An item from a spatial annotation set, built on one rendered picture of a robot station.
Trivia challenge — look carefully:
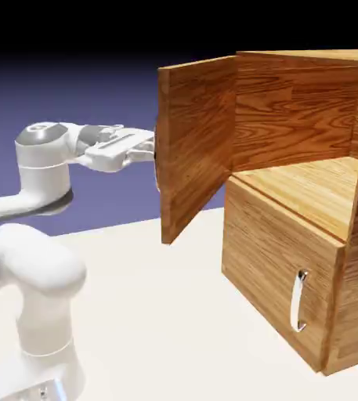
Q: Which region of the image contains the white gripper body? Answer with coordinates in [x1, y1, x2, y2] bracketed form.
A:
[83, 127, 155, 173]

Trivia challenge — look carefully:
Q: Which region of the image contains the dark curved door handle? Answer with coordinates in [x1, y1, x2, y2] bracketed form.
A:
[152, 117, 161, 193]

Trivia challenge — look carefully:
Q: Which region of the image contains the light wood cabinet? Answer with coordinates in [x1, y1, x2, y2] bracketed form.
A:
[221, 49, 358, 376]

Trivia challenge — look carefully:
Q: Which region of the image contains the wooden cabinet door, dark handle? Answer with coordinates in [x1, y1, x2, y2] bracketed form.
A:
[157, 55, 238, 244]

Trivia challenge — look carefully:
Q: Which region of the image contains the wooden cabinet door, silver handle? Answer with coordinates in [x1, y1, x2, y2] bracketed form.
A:
[221, 175, 346, 374]

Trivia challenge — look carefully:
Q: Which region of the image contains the silver curved door handle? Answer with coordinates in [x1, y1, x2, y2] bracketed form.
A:
[290, 268, 309, 334]

